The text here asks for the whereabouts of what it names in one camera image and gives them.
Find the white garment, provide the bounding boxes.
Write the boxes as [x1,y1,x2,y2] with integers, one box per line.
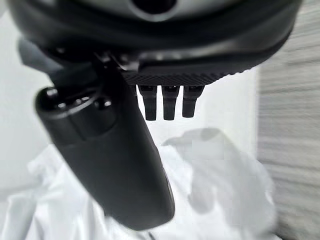
[0,127,278,240]

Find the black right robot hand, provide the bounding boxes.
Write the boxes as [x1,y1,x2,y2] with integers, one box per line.
[5,0,305,232]

